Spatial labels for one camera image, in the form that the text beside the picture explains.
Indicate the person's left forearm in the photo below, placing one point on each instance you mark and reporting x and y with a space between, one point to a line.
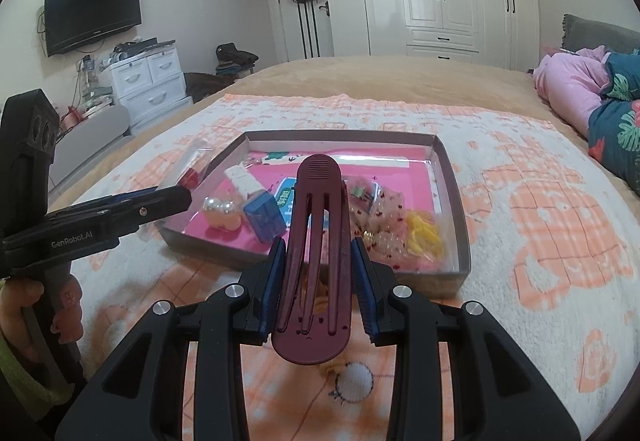
20 381

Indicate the maroon hair clip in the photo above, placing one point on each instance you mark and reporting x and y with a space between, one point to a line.
320 181

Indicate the white drawer cabinet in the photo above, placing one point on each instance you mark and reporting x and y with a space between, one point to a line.
150 86

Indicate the orange and white printed blanket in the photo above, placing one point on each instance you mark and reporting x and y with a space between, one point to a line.
525 221

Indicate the pile of dark clutter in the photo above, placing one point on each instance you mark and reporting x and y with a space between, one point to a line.
145 48

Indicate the pink clothing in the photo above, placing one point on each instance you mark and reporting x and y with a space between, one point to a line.
565 81

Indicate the person's left hand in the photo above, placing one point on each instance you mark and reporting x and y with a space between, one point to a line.
15 316

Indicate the grey headboard cushion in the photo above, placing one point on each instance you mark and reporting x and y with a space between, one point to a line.
590 33

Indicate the dark brown cloth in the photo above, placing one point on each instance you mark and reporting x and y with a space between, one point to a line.
207 86

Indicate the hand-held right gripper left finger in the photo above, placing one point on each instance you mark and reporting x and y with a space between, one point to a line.
272 283

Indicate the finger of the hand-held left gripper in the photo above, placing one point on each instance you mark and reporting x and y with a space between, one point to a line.
155 206
115 198

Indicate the small cluttered shelf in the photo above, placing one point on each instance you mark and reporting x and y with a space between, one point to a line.
92 86

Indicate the clear plastic packet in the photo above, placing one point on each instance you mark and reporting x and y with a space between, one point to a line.
192 171

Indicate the white door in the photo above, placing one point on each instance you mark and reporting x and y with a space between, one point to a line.
322 33

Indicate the brown cardboard box pink bottom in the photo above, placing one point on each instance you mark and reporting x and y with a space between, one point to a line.
430 283

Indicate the dark floral quilt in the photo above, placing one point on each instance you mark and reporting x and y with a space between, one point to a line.
620 121

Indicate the black television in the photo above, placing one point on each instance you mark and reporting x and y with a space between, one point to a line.
92 13

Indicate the cream hair claw clip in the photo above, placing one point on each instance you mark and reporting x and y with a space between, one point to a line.
242 181

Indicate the brown clothes pile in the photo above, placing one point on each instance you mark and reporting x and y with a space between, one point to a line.
235 56

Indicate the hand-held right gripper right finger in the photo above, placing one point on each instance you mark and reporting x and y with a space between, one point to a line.
364 283

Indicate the tan bed cover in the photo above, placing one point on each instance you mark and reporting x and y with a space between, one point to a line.
375 71

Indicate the blue box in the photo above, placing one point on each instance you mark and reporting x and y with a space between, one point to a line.
262 217

